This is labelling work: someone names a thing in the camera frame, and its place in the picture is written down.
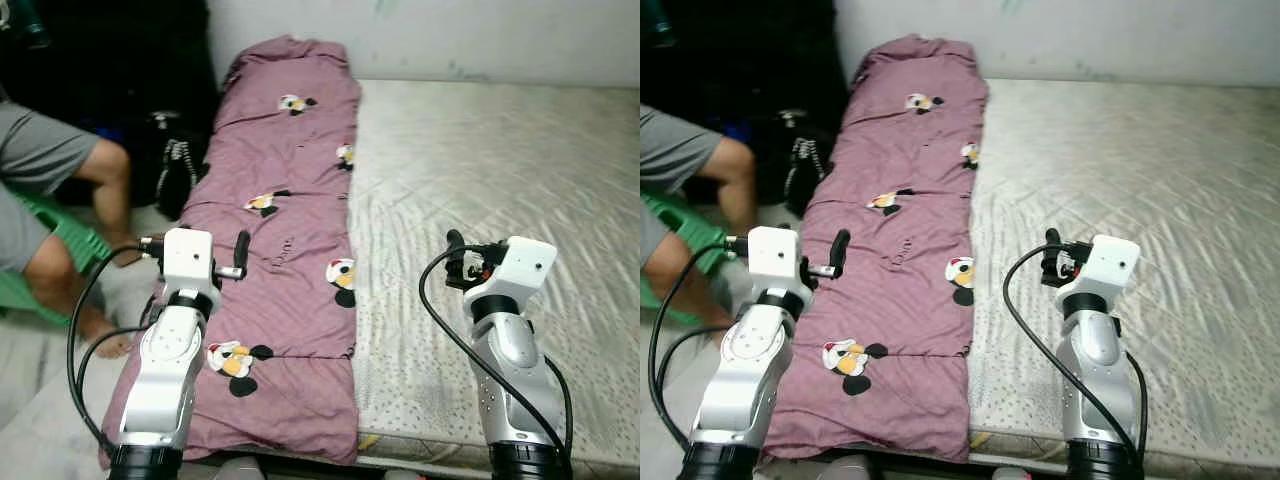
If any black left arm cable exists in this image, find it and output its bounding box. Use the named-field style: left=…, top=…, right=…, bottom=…
left=66, top=235, right=166, bottom=461
left=648, top=235, right=751, bottom=451

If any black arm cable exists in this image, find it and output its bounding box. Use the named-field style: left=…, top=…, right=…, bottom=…
left=66, top=235, right=166, bottom=461
left=1002, top=245, right=1149, bottom=466
left=418, top=245, right=576, bottom=471
left=648, top=235, right=751, bottom=451

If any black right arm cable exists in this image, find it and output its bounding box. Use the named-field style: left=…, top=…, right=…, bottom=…
left=1002, top=245, right=1149, bottom=466
left=418, top=245, right=576, bottom=471

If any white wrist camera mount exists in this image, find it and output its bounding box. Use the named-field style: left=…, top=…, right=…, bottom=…
left=462, top=236, right=559, bottom=309
left=160, top=227, right=217, bottom=301
left=747, top=226, right=813, bottom=299
left=1055, top=235, right=1141, bottom=306

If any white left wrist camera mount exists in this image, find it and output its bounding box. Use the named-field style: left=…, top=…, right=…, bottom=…
left=747, top=226, right=813, bottom=299
left=160, top=227, right=217, bottom=301

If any white quilted mattress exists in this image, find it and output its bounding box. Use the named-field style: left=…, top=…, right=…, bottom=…
left=340, top=78, right=641, bottom=479
left=968, top=78, right=1280, bottom=479

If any green plastic stool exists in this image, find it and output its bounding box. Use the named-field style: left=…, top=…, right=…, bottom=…
left=0, top=190, right=113, bottom=326
left=640, top=190, right=736, bottom=326

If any purple quilt with duck prints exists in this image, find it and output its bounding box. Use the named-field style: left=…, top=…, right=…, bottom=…
left=100, top=35, right=363, bottom=469
left=762, top=33, right=991, bottom=466

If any black bag with chain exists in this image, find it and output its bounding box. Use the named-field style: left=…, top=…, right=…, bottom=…
left=150, top=108, right=213, bottom=223
left=780, top=108, right=836, bottom=216

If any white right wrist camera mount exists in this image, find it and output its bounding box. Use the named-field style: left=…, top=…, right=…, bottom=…
left=462, top=236, right=559, bottom=309
left=1055, top=235, right=1141, bottom=306

